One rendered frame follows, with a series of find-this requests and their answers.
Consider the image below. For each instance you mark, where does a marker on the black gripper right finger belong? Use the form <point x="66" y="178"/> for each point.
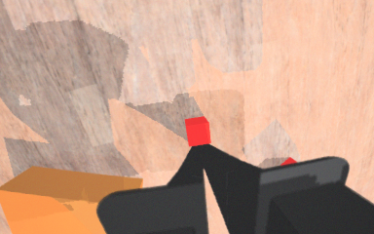
<point x="243" y="192"/>

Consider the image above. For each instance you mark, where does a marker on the orange block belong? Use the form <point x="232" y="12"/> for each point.
<point x="55" y="201"/>

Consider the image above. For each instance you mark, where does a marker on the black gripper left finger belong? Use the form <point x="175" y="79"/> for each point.
<point x="179" y="203"/>

